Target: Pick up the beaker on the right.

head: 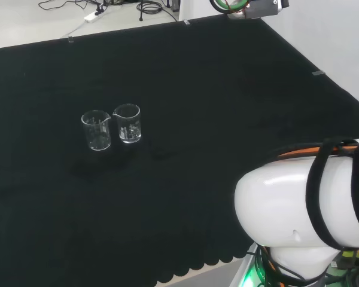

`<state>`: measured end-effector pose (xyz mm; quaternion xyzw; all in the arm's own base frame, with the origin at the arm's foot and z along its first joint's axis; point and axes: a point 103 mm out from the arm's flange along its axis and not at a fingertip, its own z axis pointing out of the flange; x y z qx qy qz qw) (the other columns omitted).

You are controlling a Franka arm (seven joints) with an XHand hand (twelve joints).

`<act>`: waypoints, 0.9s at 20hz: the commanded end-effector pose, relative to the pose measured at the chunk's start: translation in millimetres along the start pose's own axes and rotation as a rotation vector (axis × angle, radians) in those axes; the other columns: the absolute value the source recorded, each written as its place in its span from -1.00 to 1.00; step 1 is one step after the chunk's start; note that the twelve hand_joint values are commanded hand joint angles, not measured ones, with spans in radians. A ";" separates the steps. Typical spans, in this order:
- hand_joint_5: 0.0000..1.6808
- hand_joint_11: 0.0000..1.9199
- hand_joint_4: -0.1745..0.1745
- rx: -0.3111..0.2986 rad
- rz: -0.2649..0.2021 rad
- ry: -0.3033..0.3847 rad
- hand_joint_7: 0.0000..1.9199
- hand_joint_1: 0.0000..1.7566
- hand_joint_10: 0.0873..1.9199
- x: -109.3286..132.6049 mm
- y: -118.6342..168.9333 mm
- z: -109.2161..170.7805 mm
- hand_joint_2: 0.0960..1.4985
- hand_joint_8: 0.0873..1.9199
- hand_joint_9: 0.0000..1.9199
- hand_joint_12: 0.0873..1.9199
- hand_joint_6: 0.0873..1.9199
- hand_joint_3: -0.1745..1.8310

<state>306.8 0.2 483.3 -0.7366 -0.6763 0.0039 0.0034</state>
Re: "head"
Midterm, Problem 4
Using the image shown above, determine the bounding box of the black bench cloth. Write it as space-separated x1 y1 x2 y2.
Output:
0 13 359 287

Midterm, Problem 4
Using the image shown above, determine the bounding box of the clear glass beaker with print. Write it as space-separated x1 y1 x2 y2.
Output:
112 103 143 145

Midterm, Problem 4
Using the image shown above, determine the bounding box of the long thin black floor cable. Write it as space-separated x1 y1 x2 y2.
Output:
38 0 106 11

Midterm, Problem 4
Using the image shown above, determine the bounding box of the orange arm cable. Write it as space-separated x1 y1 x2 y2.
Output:
275 143 359 158

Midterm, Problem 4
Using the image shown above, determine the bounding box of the black coiled cable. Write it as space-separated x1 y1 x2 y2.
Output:
136 0 166 22

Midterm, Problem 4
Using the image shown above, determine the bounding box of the white power strip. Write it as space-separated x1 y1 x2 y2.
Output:
83 10 105 23

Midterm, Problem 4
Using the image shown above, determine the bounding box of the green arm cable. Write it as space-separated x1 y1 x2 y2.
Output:
212 0 247 13

